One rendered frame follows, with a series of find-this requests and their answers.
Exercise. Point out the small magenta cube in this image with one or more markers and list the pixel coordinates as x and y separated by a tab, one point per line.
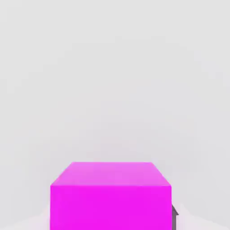
110	203

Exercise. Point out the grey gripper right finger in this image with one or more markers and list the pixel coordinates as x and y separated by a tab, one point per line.
174	220

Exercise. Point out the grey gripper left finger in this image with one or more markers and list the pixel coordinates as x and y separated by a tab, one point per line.
40	224

